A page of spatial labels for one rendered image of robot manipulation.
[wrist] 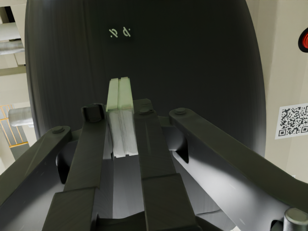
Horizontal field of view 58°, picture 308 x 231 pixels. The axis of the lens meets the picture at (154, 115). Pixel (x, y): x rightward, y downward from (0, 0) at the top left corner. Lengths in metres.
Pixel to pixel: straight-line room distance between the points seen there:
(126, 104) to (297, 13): 0.41
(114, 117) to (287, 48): 0.42
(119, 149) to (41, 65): 0.19
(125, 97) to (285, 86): 0.42
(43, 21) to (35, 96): 0.08
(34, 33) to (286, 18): 0.37
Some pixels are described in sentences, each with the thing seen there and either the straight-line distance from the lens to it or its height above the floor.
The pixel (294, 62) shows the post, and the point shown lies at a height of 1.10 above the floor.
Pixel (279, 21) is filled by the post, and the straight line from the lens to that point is 0.51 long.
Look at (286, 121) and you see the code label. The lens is 0.60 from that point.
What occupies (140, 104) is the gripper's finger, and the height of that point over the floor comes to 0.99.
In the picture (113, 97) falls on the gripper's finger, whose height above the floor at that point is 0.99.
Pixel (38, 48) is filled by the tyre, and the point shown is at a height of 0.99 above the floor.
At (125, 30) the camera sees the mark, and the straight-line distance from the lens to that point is 0.31.
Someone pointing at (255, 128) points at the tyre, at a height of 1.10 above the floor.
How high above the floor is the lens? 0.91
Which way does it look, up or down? 30 degrees up
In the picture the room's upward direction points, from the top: 174 degrees clockwise
